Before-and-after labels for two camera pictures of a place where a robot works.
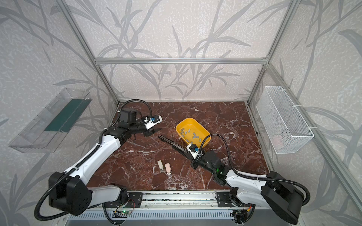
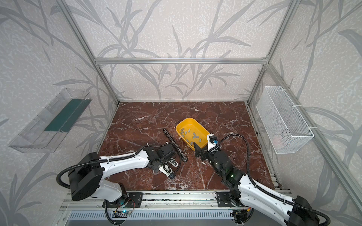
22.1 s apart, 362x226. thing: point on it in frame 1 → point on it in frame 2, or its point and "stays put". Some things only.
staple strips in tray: (193, 137) stays put
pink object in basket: (277, 141) stays put
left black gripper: (145, 129) → (168, 157)
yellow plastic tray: (193, 132) stays put
